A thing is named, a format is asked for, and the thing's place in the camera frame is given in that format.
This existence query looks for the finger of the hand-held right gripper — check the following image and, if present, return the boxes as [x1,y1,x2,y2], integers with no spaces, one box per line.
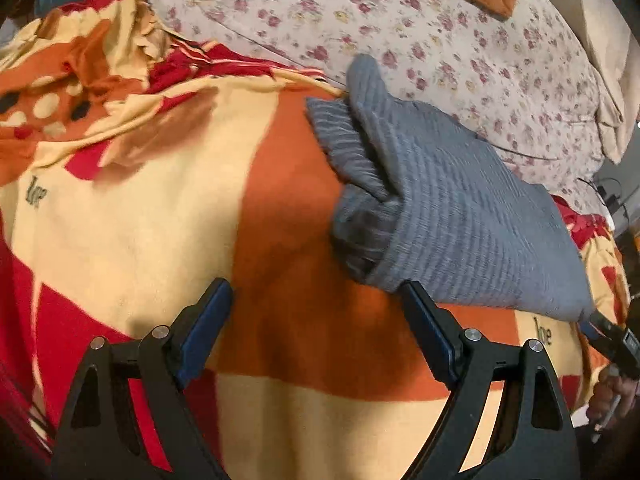
[580,311,618,356]

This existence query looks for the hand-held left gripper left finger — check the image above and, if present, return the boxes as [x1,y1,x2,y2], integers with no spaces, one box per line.
[50,277,235,480]

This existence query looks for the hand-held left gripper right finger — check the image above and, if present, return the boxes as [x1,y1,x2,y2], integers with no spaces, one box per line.
[397,280,581,480]

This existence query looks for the grey striped jacket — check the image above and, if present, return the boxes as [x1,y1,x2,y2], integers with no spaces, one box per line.
[305,54,596,323]

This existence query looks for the person's right hand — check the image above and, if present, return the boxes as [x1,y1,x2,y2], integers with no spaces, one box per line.
[585,365,640,431]

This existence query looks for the red orange yellow printed blanket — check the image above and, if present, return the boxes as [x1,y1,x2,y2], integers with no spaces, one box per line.
[0,0,633,480]

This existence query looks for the beige cloth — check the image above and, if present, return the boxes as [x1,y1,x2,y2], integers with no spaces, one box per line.
[542,0,640,163]

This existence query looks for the floral quilt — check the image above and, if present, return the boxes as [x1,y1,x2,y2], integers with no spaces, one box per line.
[95,0,613,216]

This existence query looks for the black charger cable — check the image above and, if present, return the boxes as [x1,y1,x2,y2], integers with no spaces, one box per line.
[577,177,631,221]

